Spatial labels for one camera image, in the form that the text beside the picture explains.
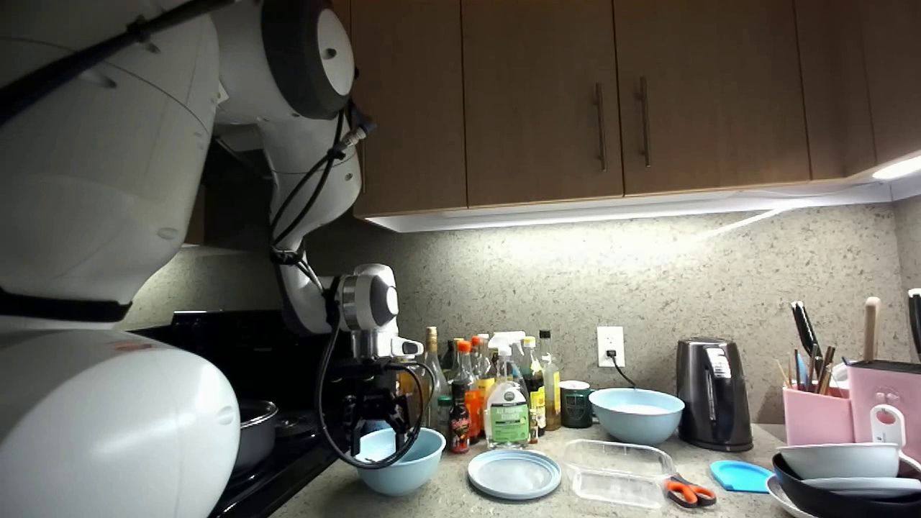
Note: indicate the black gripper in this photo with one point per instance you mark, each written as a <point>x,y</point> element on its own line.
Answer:
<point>364,396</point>

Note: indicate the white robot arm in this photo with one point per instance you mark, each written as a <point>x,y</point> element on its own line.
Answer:
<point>108,111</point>

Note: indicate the blue plate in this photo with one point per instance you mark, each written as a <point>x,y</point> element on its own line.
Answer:
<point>512,475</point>

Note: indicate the light blue bowl front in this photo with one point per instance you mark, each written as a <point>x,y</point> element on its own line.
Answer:
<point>413,469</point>

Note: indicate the light blue bowl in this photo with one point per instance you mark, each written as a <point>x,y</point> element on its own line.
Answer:
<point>413,469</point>
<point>637,414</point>

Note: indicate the black stove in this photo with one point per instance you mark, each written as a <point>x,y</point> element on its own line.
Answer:
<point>267,361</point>

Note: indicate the orange sauce bottle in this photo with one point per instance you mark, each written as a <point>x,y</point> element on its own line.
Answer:
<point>469,370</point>

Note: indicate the yellow oil bottle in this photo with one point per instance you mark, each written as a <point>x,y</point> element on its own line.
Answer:
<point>551,384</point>

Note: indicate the dark green lidded jar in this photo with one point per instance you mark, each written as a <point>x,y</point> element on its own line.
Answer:
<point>577,409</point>

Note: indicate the clear plastic container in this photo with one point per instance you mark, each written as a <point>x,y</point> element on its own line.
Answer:
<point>616,472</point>

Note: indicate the light blue bowl back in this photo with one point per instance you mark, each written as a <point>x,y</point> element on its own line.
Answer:
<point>637,414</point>

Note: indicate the wooden upper cabinets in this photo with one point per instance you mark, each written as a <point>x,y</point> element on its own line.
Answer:
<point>457,108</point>

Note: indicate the black electric kettle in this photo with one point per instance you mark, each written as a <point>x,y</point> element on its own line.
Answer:
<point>711,387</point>

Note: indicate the blue silicone lid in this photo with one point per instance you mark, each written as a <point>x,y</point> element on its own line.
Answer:
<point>741,475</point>

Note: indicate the grey bowl in pan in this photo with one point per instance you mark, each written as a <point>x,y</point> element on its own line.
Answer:
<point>840,459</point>

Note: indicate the pink utensil holder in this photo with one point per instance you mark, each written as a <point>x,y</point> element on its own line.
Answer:
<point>814,419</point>

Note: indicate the pink knife block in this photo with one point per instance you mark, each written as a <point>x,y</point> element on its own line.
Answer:
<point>888,403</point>

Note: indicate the white wall outlet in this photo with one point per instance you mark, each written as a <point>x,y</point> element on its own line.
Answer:
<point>609,347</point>

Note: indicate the orange handled scissors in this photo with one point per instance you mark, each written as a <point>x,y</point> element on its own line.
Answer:
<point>689,492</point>

